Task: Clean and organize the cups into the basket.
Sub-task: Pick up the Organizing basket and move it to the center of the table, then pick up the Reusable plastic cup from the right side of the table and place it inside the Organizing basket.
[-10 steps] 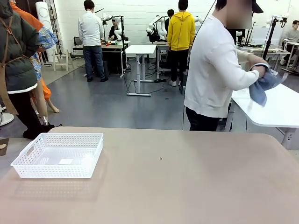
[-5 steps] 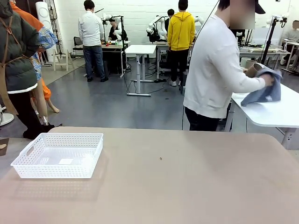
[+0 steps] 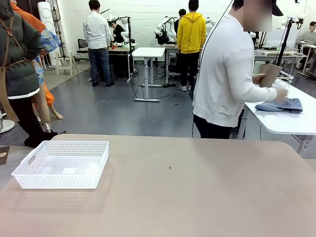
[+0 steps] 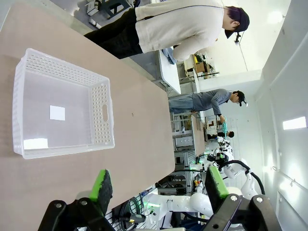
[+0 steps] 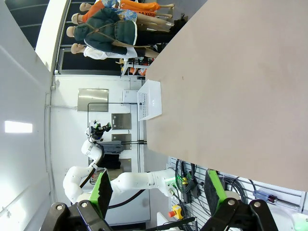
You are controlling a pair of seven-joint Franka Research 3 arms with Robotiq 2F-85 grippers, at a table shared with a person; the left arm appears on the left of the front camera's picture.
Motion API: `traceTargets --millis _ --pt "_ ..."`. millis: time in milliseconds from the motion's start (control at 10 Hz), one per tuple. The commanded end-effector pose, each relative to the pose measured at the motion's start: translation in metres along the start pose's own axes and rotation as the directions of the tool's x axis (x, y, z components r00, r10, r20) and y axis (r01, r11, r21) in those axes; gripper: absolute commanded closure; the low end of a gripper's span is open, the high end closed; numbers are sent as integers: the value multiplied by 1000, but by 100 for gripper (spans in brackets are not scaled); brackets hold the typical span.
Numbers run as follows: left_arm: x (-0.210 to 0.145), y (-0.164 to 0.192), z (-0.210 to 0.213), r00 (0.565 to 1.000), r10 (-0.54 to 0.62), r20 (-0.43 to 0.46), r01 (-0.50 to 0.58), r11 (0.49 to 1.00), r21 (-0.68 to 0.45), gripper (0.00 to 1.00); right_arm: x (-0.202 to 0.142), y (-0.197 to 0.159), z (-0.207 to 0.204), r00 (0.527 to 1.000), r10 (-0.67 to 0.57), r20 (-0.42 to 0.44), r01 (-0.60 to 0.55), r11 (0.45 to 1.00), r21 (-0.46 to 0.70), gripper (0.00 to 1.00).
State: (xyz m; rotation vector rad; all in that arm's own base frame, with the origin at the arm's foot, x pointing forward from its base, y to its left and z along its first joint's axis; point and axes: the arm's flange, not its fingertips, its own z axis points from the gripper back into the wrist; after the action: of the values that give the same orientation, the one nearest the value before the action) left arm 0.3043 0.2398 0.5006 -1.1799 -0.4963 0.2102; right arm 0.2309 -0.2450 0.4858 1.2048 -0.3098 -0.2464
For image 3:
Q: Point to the person's right hand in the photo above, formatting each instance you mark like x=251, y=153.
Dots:
x=281, y=95

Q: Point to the white robot at wooden desk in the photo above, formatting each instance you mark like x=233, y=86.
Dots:
x=124, y=27

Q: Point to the person in white sweater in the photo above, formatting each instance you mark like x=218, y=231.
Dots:
x=222, y=74

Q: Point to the wooden top desk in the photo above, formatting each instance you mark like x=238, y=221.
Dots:
x=121, y=49

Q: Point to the long desk with clutter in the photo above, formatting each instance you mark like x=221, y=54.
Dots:
x=276, y=55

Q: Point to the dark haired person behind hoodie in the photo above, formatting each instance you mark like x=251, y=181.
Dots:
x=181, y=14

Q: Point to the white side table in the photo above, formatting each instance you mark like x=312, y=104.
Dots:
x=284, y=121

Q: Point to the brown board piece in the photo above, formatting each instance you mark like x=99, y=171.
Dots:
x=4, y=155

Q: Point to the white wooden step stool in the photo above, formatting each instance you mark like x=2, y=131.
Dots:
x=64, y=60

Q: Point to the person's left hand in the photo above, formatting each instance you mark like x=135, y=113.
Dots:
x=258, y=79

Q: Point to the black baseball cap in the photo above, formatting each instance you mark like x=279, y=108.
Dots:
x=277, y=8

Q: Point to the black chair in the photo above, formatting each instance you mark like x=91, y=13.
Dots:
x=82, y=45

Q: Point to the person's white sleeved right forearm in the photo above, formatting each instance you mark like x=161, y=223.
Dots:
x=261, y=90

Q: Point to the round white stand base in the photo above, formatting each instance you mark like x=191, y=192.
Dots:
x=6, y=126

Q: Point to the white perforated plastic basket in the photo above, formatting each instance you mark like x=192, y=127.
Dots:
x=61, y=182

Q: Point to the blue patterned shirt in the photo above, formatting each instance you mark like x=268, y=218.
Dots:
x=50, y=42

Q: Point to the person in white shirt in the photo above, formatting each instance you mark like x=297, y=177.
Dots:
x=97, y=32

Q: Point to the blue grey towel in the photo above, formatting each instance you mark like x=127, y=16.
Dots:
x=284, y=106

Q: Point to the white robot with black gripper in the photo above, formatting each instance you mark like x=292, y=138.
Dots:
x=163, y=27

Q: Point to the white standing desk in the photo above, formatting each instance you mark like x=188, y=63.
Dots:
x=148, y=51

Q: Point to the black camera tripod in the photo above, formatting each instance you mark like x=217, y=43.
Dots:
x=284, y=47

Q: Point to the person in yellow hoodie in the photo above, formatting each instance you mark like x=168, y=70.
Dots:
x=191, y=32

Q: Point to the small white table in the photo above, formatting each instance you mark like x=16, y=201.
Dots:
x=308, y=47

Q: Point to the figure in dark green vest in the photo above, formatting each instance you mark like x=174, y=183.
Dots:
x=19, y=49

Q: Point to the seated person in black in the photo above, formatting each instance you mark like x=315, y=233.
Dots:
x=119, y=32

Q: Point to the seated person in grey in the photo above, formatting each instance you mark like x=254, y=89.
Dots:
x=306, y=37

